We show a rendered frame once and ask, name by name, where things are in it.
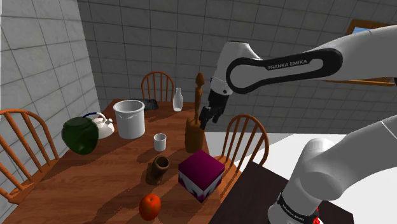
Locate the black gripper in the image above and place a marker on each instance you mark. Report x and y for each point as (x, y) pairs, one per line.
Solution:
(218, 102)

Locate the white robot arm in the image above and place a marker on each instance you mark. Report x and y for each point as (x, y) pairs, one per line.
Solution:
(356, 155)

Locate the tall brown wooden figure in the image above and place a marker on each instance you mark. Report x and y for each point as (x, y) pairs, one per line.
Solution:
(194, 136)

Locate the orange wooden chair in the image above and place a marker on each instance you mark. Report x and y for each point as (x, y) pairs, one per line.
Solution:
(18, 183)
(157, 74)
(245, 119)

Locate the clear glass bottle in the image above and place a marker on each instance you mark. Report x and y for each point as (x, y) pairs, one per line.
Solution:
(177, 100)

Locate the purple and white box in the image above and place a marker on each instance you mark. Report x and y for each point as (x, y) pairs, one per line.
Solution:
(200, 172)

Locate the small white cup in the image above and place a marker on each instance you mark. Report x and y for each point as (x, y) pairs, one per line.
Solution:
(160, 142)

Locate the dark flat tray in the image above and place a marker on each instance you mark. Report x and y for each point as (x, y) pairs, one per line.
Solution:
(150, 104)

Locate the brown wooden cup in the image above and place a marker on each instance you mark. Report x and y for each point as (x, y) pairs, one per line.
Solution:
(157, 170)

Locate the large white bucket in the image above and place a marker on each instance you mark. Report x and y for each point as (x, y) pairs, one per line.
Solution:
(129, 119)

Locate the dark robot stand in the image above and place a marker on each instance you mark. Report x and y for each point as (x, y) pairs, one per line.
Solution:
(254, 192)

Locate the orange fruit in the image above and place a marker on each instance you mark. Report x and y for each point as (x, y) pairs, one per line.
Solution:
(149, 207)

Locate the dark green round vase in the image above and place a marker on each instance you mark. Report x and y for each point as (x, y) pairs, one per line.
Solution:
(80, 135)

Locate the wooden dining table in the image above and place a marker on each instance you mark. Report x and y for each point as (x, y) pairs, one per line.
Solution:
(93, 186)

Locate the wooden framed window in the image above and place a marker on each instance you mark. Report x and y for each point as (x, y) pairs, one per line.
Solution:
(353, 25)

